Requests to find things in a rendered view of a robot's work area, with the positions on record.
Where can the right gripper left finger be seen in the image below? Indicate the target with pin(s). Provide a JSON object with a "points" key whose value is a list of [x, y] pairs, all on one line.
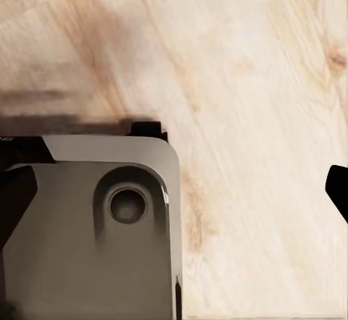
{"points": [[18, 188]]}

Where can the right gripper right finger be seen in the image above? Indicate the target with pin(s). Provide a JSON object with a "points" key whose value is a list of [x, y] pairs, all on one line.
{"points": [[337, 188]]}

